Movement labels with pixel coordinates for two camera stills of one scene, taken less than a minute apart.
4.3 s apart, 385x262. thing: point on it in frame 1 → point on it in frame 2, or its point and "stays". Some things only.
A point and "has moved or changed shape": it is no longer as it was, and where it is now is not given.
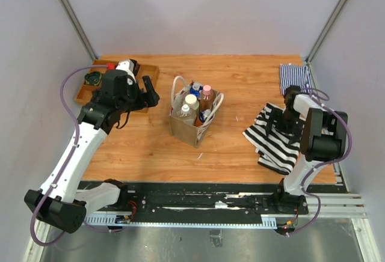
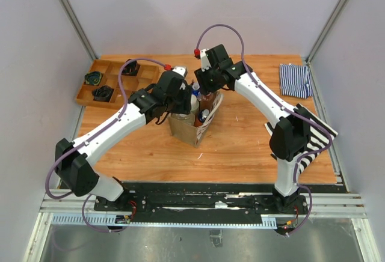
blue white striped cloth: [292, 75] stays
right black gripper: [296, 131] → [204, 88]
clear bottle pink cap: [206, 101] stays
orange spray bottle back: [195, 89] stays
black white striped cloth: [279, 151] has moved or changed shape
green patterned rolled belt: [92, 78] stays
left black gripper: [149, 97] → [185, 93]
